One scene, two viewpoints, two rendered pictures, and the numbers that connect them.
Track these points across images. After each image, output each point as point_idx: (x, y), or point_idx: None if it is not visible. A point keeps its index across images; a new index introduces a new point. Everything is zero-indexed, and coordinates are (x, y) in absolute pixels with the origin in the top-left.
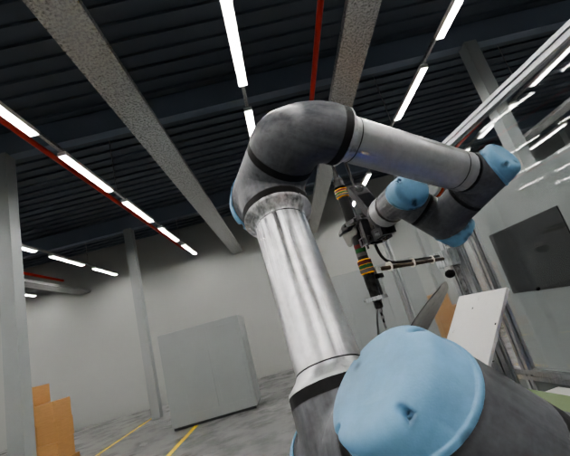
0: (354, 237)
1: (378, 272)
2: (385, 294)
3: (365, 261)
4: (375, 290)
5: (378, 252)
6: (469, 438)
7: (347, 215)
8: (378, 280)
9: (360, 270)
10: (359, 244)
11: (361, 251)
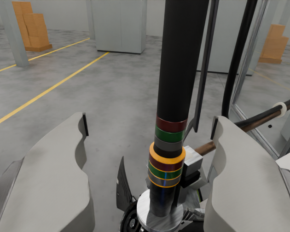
0: (164, 97)
1: (190, 173)
2: (175, 227)
3: (162, 167)
4: (159, 210)
5: (223, 115)
6: None
7: (176, 8)
8: (180, 189)
9: (148, 167)
10: (170, 124)
11: (165, 142)
